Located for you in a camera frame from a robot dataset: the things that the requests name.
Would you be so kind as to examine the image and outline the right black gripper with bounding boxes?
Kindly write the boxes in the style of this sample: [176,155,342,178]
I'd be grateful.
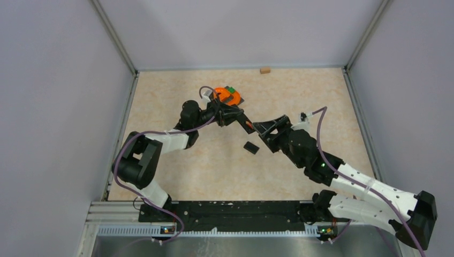
[252,115,304,169]

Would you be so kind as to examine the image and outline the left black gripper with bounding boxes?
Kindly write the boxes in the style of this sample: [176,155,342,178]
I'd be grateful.
[193,97,244,129]

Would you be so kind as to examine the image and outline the black remote control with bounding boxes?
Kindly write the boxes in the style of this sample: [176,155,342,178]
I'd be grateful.
[236,113,255,134]

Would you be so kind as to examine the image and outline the black battery cover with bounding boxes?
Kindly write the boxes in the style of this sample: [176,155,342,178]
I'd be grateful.
[243,141,260,155]

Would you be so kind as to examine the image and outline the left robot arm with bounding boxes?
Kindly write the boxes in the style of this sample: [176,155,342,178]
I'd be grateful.
[111,100,253,221]

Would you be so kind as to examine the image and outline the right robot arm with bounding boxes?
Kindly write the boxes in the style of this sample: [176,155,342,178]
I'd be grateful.
[251,115,437,251]

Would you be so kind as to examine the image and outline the small wooden block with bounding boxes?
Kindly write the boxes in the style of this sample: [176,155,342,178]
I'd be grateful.
[260,67,271,74]

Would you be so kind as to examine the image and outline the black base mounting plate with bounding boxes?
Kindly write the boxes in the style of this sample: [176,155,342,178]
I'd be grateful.
[138,200,346,232]

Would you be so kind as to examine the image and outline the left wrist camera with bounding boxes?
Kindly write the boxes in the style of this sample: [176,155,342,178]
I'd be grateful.
[201,90,214,104]

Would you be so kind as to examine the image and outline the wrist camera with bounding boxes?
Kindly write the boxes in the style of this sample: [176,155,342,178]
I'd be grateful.
[201,90,214,104]
[291,112,313,132]

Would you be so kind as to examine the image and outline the orange plastic ring toy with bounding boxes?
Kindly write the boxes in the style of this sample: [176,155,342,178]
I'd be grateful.
[213,86,241,106]

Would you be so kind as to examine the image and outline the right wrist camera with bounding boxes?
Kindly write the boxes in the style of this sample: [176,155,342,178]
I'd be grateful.
[291,112,313,132]

